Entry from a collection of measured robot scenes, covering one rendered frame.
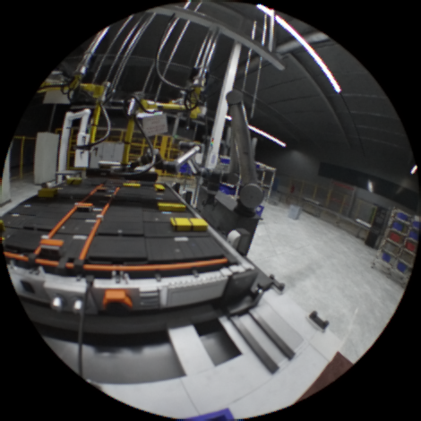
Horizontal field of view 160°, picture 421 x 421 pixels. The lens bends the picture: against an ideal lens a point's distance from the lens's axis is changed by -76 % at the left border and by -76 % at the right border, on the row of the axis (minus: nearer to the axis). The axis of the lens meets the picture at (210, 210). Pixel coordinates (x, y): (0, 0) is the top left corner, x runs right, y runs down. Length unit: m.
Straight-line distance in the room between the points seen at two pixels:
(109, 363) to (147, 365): 0.12
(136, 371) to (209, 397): 0.21
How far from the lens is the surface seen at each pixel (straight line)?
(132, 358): 0.55
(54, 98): 1.99
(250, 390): 0.49
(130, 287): 0.41
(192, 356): 0.48
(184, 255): 0.50
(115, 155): 10.50
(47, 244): 0.55
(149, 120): 1.72
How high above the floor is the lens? 1.29
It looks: 16 degrees down
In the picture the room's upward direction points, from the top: 12 degrees clockwise
